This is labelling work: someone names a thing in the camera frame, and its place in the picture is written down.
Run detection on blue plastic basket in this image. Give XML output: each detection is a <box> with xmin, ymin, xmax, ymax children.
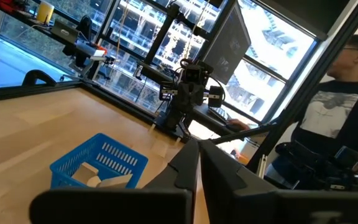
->
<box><xmin>49</xmin><ymin>133</ymin><xmax>149</xmax><ymax>190</ymax></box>

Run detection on grey laptop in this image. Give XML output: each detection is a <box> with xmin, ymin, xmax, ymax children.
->
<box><xmin>50</xmin><ymin>19</ymin><xmax>81</xmax><ymax>45</ymax></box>

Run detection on person's hand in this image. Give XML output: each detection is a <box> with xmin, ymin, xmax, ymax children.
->
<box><xmin>227</xmin><ymin>119</ymin><xmax>252</xmax><ymax>132</ymax></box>

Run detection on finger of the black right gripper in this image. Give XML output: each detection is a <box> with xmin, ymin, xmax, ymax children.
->
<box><xmin>191</xmin><ymin>83</ymin><xmax>206</xmax><ymax>114</ymax></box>
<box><xmin>178</xmin><ymin>82</ymin><xmax>193</xmax><ymax>114</ymax></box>

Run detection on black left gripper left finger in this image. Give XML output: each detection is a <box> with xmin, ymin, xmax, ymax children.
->
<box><xmin>29</xmin><ymin>139</ymin><xmax>201</xmax><ymax>224</ymax></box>

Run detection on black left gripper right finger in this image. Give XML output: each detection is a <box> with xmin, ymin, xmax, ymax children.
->
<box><xmin>199</xmin><ymin>139</ymin><xmax>358</xmax><ymax>224</ymax></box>

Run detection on black curved chair back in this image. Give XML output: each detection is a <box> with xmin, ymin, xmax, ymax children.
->
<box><xmin>21</xmin><ymin>69</ymin><xmax>58</xmax><ymax>87</ymax></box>

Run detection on yellow cup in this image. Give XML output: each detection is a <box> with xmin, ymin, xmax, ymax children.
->
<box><xmin>35</xmin><ymin>1</ymin><xmax>56</xmax><ymax>26</ymax></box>

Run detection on black computer monitor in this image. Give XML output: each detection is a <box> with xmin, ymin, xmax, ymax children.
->
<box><xmin>201</xmin><ymin>2</ymin><xmax>252</xmax><ymax>86</ymax></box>

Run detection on black desk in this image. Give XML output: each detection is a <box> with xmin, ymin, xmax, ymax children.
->
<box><xmin>136</xmin><ymin>60</ymin><xmax>262</xmax><ymax>138</ymax></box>

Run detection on black device with cables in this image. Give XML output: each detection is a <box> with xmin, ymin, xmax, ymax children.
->
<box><xmin>273</xmin><ymin>141</ymin><xmax>358</xmax><ymax>192</ymax></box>

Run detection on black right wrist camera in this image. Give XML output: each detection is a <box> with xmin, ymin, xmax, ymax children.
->
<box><xmin>180</xmin><ymin>58</ymin><xmax>214</xmax><ymax>85</ymax></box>

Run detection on person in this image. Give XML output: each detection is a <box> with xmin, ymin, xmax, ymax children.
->
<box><xmin>264</xmin><ymin>34</ymin><xmax>358</xmax><ymax>187</ymax></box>

